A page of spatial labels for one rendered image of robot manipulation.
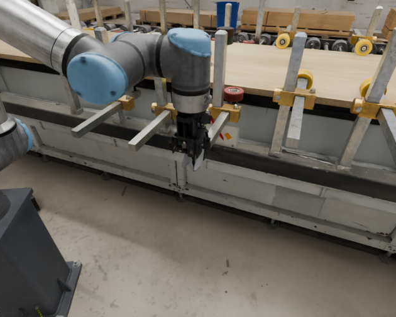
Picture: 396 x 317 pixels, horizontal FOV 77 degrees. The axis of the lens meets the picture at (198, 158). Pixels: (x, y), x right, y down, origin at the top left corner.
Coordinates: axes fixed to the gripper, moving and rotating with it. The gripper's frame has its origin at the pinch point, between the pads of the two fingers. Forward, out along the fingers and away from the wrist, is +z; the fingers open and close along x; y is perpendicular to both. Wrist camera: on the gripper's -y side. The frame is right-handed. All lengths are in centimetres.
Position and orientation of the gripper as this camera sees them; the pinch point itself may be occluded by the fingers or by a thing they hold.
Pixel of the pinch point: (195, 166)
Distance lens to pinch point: 75.2
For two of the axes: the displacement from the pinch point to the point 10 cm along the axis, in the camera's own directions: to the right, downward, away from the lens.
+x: 9.3, 2.2, -2.9
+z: 0.0, 8.0, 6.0
